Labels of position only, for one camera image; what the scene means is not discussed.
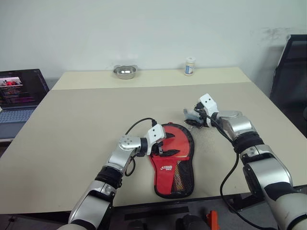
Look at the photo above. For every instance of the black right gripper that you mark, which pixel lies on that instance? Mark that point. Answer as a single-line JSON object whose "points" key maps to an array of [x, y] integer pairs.
{"points": [[204, 118]]}

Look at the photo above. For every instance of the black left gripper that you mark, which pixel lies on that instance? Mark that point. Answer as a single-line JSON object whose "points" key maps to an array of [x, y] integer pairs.
{"points": [[158, 149]]}

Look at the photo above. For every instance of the orange plastic part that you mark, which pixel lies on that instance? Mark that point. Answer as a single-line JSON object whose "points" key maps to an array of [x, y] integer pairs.
{"points": [[212, 220]]}

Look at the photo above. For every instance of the small white bottle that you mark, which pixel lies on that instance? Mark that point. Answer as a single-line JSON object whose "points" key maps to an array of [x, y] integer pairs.
{"points": [[189, 67]]}

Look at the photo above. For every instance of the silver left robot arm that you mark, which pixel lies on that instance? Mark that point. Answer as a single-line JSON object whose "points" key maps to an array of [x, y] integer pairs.
{"points": [[112, 165]]}

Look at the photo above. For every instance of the stainless steel bowl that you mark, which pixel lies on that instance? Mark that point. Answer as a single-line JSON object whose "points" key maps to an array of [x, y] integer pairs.
{"points": [[124, 71]]}

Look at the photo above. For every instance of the large dark rounded shape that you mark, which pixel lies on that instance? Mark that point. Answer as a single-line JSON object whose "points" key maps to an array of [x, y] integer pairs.
{"points": [[192, 222]]}

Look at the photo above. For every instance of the black red paddle case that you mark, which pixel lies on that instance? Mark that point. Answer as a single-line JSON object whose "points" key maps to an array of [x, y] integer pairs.
{"points": [[168, 177]]}

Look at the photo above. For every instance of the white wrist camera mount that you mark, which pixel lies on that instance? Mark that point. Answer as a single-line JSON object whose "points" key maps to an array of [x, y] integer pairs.
{"points": [[154, 135], [209, 104]]}

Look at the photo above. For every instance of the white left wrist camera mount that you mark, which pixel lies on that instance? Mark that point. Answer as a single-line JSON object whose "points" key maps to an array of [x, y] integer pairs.
{"points": [[154, 135]]}

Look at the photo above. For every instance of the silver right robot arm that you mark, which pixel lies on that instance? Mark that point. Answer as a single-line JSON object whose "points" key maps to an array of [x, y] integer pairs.
{"points": [[263, 167]]}

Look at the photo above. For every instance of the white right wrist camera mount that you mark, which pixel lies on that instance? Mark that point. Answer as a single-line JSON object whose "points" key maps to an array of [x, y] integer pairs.
{"points": [[209, 104]]}

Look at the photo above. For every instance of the black office chair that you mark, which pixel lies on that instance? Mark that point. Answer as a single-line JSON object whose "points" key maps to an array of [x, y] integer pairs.
{"points": [[291, 72]]}

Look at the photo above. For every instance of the open blue laptop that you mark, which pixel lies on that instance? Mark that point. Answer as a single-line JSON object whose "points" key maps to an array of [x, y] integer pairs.
{"points": [[19, 91]]}

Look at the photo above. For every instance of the black table frame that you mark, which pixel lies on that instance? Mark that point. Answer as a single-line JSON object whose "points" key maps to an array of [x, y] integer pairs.
{"points": [[156, 213]]}

